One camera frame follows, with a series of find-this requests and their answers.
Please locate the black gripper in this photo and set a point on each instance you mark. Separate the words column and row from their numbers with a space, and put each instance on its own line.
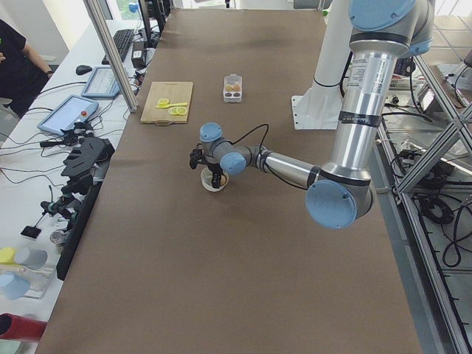
column 214, row 169

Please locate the white bowl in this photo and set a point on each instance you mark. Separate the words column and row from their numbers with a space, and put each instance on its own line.
column 206, row 177

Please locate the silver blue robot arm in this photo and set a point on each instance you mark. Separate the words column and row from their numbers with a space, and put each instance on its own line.
column 361, row 46

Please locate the clear plastic egg box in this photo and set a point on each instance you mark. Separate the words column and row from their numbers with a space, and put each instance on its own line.
column 232, row 96

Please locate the black power adapter box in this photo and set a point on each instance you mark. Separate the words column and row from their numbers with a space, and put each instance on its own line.
column 139, row 54

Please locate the yellow plastic knife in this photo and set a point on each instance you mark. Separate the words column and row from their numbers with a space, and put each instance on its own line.
column 169, row 105

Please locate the lemon slice near knife tip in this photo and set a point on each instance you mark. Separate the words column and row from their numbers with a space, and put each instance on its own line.
column 163, row 102

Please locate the bamboo cutting board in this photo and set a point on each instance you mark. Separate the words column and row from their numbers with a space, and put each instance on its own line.
column 175, row 92

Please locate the white central mounting column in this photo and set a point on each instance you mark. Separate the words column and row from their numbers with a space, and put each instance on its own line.
column 319, row 107

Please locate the black gripper stand parts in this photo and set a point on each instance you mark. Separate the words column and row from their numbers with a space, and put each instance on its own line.
column 81, row 159

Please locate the blue teach pendant far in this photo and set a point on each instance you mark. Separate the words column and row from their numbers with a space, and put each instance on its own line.
column 101, row 84

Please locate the blue teach pendant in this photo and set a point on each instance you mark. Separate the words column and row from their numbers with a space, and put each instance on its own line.
column 101, row 84
column 73, row 109

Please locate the blue teach pendant near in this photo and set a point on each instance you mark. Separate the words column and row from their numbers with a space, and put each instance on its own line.
column 73, row 109

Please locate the black keyboard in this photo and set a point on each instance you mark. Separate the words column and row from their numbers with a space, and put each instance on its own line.
column 123, row 39

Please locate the black computer mouse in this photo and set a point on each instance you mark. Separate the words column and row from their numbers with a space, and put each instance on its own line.
column 83, row 69

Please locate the grey plastic cup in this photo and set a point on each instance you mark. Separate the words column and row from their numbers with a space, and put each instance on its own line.
column 31, row 258

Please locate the person in black shirt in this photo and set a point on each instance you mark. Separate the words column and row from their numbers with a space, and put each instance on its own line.
column 24, row 73

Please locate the yellow plastic cup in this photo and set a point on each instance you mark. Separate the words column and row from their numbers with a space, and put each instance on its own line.
column 7, row 255

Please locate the light blue plastic cup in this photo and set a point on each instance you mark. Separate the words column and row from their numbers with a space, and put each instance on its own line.
column 13, row 286

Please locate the red cylinder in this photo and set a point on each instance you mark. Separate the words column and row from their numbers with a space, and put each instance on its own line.
column 20, row 328

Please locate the lemon slice at handle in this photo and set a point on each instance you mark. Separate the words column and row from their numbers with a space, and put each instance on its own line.
column 181, row 110

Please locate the aluminium frame post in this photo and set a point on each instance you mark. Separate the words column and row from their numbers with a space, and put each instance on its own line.
column 99, row 22

